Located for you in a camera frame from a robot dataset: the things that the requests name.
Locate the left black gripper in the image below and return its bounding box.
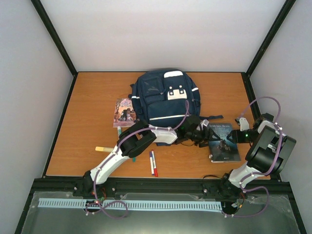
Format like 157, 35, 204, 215
186, 128, 221, 148

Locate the dark Wuthering Heights book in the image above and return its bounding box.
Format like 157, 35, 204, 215
209, 123, 241, 163

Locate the navy blue student backpack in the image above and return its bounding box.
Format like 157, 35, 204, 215
128, 69, 223, 127

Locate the pink Taming of Shrew book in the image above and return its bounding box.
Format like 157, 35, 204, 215
113, 98, 136, 128

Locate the orange Treehouse paperback book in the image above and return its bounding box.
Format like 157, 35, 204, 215
200, 119, 209, 127

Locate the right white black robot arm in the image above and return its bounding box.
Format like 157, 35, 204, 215
218, 113, 296, 198

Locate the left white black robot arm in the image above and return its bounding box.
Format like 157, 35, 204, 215
81, 115, 220, 196

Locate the blue purple marker pen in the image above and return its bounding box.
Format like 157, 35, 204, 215
149, 151, 155, 176

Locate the red marker pen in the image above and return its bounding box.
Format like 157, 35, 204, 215
151, 150, 158, 177

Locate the green cap glue stick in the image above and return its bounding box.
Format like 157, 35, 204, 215
117, 126, 122, 137

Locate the yellow highlighter clear cap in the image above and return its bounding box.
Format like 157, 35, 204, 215
95, 146, 114, 153

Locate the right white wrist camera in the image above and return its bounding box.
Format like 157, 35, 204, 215
235, 117, 250, 132

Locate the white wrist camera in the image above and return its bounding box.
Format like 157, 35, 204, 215
235, 117, 250, 132
197, 119, 209, 131

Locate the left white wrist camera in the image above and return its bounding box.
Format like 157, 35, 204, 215
197, 119, 209, 131

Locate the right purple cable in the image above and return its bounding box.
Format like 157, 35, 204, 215
223, 97, 285, 218

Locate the purple cable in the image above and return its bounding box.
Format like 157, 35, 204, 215
223, 97, 285, 218
85, 99, 191, 219

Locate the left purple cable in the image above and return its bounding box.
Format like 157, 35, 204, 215
85, 99, 191, 219

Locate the black frame post right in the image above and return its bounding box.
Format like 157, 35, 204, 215
245, 0, 297, 76

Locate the black frame post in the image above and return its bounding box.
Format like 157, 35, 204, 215
245, 0, 297, 76
30, 0, 78, 77

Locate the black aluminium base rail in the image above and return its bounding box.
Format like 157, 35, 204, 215
31, 177, 292, 198

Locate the light blue cable duct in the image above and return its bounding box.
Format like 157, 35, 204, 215
38, 198, 222, 213

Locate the black frame post left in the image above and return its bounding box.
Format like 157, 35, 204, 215
30, 0, 78, 77

